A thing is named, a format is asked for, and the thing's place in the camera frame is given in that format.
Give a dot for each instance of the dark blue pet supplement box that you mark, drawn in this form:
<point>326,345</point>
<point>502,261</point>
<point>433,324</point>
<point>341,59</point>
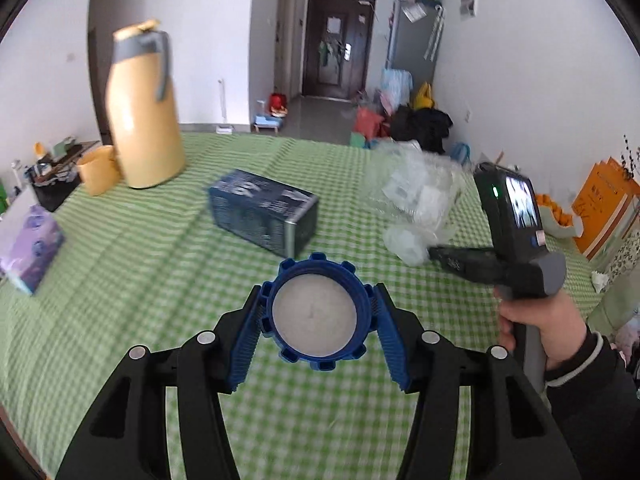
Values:
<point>272,215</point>

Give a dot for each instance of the right hand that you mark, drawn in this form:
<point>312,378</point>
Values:
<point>562,329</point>

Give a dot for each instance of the grey refrigerator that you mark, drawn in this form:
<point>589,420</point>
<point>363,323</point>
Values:
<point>416,28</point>

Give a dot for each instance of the dark entrance door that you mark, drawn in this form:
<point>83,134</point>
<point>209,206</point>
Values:
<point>337,47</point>

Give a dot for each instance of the purple tissue box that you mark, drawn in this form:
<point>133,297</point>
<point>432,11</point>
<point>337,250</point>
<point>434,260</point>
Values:
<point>30,240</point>

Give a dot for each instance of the yellow thermos jug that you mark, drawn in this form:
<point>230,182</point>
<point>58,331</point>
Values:
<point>141,107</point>

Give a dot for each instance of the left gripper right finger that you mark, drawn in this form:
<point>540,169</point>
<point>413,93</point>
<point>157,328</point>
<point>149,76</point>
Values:
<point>512,434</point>

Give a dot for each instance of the orange paper bag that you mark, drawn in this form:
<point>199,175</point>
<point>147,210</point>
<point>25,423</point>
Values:
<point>607,204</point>

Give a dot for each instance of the yellow round tin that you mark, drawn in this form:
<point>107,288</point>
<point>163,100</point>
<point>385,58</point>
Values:
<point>99,170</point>

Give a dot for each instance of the low side table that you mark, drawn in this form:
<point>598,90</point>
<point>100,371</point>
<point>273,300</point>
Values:
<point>54,177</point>

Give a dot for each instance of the green checked tablecloth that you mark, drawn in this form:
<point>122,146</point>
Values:
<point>150,267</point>

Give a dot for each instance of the clear plastic packaging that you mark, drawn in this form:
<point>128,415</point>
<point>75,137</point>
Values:
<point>415,191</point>

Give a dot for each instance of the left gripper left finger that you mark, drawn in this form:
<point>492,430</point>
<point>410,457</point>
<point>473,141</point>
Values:
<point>124,433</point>

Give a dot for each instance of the blue round lid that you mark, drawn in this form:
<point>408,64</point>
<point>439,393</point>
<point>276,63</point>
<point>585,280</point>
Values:
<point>318,311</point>

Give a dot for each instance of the black bag on floor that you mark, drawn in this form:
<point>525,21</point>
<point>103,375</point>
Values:
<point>427,126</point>

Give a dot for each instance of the bowl of oranges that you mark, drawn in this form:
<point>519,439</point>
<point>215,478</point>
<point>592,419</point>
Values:
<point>556,221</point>

